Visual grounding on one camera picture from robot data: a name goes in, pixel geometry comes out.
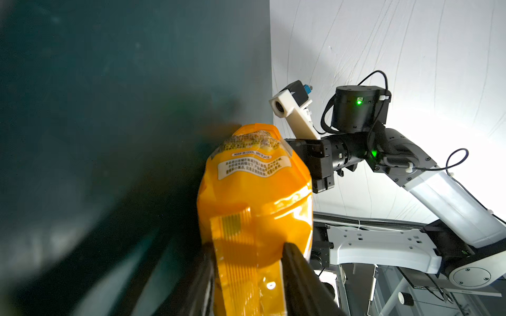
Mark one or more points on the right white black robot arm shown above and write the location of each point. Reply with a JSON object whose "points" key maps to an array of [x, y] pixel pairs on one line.
{"points": [[465, 244]]}

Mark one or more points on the yellow orange snack bag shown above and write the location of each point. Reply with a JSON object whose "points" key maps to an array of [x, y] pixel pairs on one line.
{"points": [[255, 196]]}

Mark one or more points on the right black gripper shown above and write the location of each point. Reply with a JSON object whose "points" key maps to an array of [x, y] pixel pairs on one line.
{"points": [[356, 111]]}

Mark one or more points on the dark green table mat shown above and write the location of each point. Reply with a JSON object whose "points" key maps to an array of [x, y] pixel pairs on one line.
{"points": [[109, 111]]}

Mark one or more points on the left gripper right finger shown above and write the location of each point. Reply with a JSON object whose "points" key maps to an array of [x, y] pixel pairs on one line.
{"points": [[304, 292]]}

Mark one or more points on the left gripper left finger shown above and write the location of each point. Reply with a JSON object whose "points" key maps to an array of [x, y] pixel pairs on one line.
{"points": [[194, 293]]}

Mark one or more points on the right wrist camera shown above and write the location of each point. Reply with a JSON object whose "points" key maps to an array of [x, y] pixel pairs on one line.
{"points": [[291, 104]]}

